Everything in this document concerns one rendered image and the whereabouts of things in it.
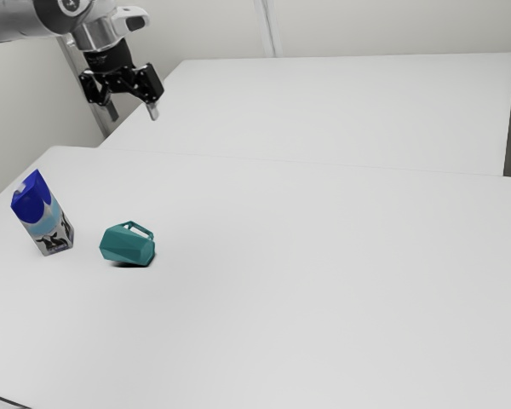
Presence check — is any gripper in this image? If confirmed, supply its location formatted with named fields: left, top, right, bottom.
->
left=78, top=40, right=165, bottom=124

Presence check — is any blue milk carton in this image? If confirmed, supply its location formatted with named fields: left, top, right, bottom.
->
left=10, top=168, right=77, bottom=258

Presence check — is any teal faceted mug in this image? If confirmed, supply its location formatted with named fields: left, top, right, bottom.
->
left=98, top=220, right=158, bottom=268

